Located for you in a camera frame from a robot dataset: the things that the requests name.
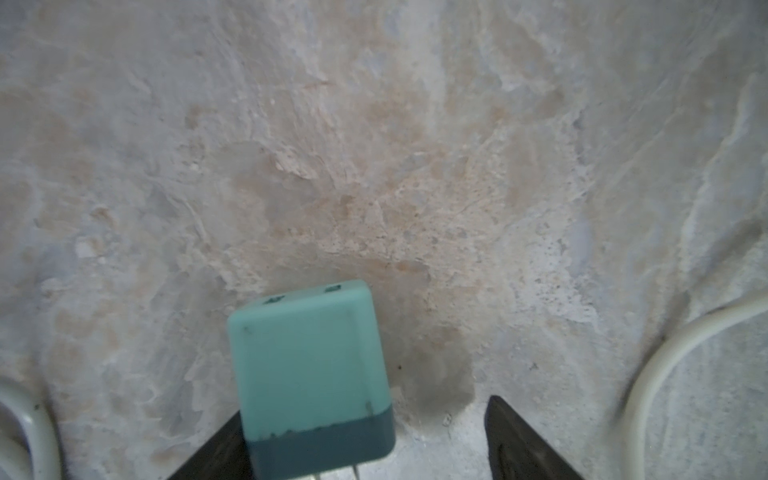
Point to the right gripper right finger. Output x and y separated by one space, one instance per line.
517 451

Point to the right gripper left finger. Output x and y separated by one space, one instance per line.
223 457

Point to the teal charger plug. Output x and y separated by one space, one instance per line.
311 381

